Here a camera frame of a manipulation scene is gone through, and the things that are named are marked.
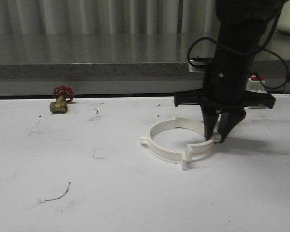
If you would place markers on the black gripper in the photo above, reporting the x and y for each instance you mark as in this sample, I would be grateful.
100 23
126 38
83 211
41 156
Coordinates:
226 91

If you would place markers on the white half pipe clamp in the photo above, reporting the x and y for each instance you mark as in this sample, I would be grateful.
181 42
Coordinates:
165 154
196 149

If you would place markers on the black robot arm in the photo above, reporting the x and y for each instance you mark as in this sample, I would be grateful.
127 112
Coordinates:
242 23

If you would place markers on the brass valve red handwheel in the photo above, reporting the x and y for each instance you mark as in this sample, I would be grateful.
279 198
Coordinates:
63 95

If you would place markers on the grey stone counter slab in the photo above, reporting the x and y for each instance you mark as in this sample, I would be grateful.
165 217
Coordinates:
96 57

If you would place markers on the white circuit breaker red switch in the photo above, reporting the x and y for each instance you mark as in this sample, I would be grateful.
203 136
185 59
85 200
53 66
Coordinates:
254 85

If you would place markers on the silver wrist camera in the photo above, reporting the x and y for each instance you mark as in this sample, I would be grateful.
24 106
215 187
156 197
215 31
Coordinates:
198 64

